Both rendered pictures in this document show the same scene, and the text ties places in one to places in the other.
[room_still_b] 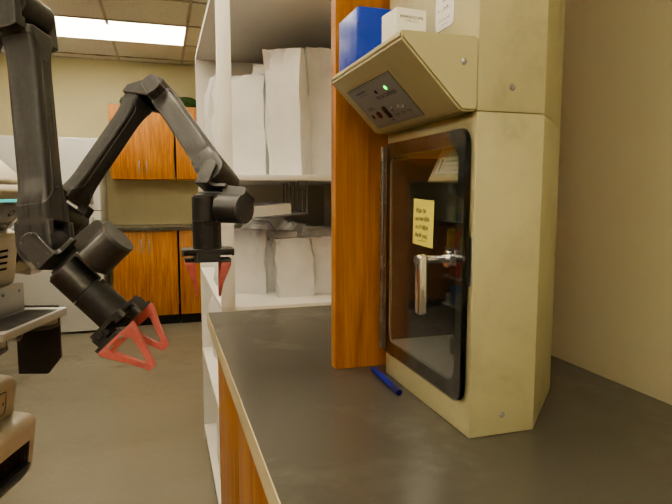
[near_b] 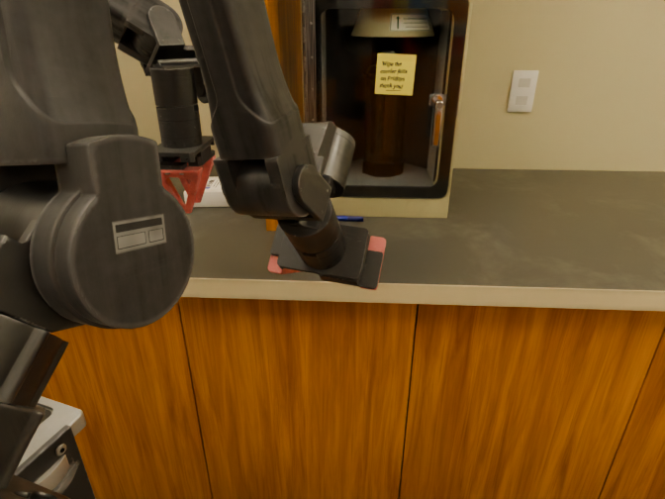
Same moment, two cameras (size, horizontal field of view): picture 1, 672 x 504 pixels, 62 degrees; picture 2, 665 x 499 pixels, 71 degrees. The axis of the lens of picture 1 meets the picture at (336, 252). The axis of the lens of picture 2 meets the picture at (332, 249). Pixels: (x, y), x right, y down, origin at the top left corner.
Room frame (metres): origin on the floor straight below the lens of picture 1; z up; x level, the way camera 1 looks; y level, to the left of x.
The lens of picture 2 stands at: (0.69, 0.82, 1.35)
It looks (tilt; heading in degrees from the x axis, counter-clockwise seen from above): 27 degrees down; 290
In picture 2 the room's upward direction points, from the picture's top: straight up
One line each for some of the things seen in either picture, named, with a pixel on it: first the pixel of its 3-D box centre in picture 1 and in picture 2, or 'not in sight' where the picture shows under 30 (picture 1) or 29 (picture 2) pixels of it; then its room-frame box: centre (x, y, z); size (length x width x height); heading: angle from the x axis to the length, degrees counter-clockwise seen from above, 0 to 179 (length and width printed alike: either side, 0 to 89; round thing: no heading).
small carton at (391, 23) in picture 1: (403, 33); not in sight; (0.89, -0.10, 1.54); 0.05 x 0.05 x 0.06; 22
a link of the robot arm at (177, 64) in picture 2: (208, 208); (178, 85); (1.13, 0.26, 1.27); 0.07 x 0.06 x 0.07; 61
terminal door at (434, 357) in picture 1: (418, 257); (382, 105); (0.94, -0.14, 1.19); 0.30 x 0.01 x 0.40; 17
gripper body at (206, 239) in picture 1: (207, 239); (180, 131); (1.13, 0.26, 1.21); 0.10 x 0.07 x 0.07; 107
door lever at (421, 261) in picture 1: (431, 282); (435, 121); (0.82, -0.14, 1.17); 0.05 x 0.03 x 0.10; 107
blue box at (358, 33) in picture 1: (374, 44); not in sight; (1.00, -0.07, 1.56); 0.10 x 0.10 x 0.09; 17
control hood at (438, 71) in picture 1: (393, 91); not in sight; (0.92, -0.09, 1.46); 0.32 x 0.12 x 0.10; 17
